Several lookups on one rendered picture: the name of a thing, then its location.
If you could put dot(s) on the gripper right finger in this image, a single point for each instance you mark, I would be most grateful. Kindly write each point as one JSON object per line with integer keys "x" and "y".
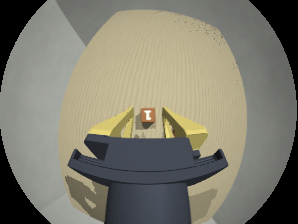
{"x": 183, "y": 127}

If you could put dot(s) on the brown cube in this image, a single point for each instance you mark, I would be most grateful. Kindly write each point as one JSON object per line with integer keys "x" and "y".
{"x": 147, "y": 115}

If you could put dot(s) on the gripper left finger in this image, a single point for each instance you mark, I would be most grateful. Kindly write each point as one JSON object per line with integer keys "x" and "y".
{"x": 113, "y": 126}

